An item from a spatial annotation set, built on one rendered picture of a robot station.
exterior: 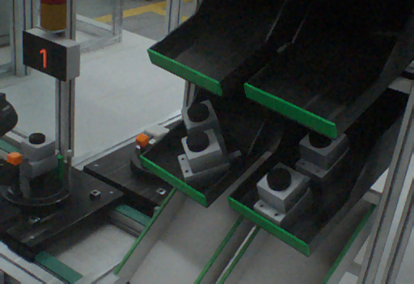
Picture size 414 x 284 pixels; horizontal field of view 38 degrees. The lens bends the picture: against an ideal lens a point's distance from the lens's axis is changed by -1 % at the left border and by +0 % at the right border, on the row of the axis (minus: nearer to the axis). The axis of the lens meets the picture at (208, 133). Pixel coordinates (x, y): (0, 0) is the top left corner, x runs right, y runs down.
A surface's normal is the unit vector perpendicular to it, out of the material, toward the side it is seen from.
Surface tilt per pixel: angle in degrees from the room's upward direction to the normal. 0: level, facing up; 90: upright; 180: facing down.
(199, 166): 103
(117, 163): 0
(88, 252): 0
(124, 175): 0
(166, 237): 45
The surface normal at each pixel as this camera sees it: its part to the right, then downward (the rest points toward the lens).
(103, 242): 0.11, -0.89
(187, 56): -0.20, -0.70
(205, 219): -0.42, -0.45
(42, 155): 0.82, 0.34
